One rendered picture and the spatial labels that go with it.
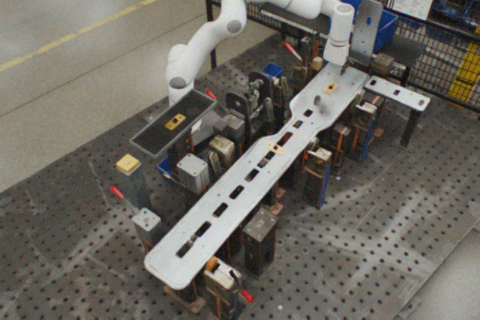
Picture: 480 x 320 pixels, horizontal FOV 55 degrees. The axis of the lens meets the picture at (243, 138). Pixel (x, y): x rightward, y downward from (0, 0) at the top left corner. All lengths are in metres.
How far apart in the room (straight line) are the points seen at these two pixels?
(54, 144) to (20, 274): 1.57
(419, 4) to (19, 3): 3.90
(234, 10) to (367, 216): 1.07
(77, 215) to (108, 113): 1.55
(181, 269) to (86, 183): 0.86
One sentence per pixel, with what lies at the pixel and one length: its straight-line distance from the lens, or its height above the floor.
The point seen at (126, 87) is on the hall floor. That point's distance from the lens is 3.85.
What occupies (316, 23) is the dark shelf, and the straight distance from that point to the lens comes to 2.59.
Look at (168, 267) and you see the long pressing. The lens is 1.67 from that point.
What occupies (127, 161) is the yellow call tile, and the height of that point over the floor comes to 1.16.
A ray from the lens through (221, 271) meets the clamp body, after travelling 1.58.
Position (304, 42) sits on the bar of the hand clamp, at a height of 1.21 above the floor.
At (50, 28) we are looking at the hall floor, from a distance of 4.73.
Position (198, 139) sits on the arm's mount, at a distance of 2.30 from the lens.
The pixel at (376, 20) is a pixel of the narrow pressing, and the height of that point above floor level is 1.25.
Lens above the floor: 2.48
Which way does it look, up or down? 48 degrees down
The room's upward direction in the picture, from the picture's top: 1 degrees counter-clockwise
